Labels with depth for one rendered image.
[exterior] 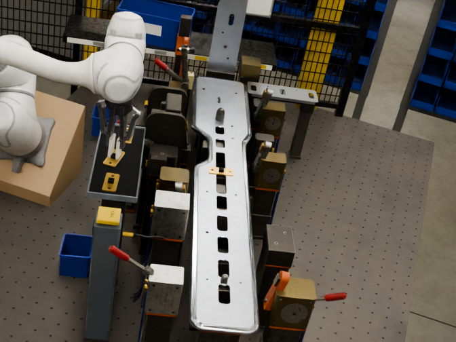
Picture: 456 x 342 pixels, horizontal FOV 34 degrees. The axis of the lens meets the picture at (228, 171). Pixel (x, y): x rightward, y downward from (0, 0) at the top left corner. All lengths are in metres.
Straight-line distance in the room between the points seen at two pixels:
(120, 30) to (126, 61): 0.14
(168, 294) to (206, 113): 1.00
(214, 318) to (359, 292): 0.80
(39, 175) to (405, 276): 1.36
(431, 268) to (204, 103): 1.71
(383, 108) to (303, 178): 2.31
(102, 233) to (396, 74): 4.18
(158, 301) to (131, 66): 0.63
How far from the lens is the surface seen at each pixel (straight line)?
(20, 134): 2.59
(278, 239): 2.25
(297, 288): 2.06
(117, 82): 1.82
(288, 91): 3.10
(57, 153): 2.77
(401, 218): 3.08
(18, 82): 2.64
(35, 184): 2.77
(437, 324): 3.77
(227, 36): 3.09
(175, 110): 2.45
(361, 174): 3.26
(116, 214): 2.03
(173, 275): 2.02
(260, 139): 2.76
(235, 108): 2.90
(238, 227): 2.31
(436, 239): 4.28
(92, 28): 3.29
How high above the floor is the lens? 2.43
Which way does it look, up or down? 34 degrees down
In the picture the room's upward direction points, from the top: 11 degrees clockwise
